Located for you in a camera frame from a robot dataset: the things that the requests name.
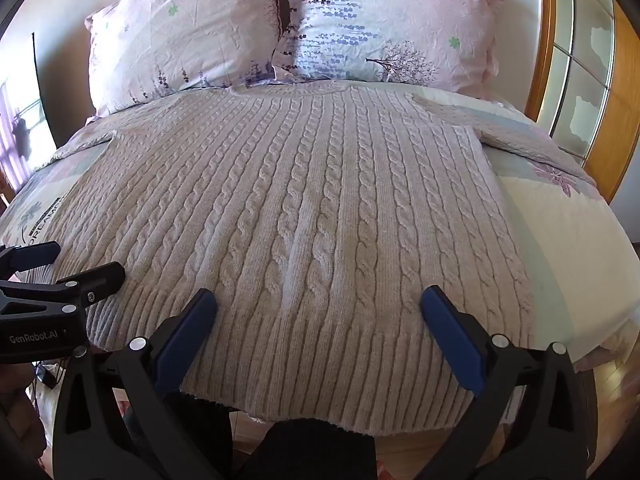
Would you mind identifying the beige cable-knit sweater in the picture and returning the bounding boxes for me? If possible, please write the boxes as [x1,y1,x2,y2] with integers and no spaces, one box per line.
[37,81,598,433]

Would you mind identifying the pink floral pillow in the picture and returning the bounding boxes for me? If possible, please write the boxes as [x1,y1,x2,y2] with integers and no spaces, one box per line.
[84,0,281,117]

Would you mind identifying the window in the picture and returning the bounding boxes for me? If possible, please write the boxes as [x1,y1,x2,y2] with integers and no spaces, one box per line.
[0,32,56,196]

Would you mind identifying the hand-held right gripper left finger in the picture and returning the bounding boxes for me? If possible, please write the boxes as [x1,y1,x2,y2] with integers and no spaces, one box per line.
[53,288,235,480]

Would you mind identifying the pink lavender print pillow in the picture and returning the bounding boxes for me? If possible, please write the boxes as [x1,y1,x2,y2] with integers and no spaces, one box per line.
[272,0,516,95]

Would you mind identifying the wooden framed glass door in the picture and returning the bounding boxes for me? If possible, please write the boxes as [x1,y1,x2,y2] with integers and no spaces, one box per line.
[487,0,640,196]

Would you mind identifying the person's black clothing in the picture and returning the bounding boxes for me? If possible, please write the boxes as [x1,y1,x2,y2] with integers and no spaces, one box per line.
[245,419,378,480]

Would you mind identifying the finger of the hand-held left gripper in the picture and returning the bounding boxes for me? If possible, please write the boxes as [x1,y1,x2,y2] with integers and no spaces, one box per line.
[47,262,126,311]
[0,241,61,277]

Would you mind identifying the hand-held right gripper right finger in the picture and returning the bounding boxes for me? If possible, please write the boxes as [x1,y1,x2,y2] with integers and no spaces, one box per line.
[420,285,596,480]

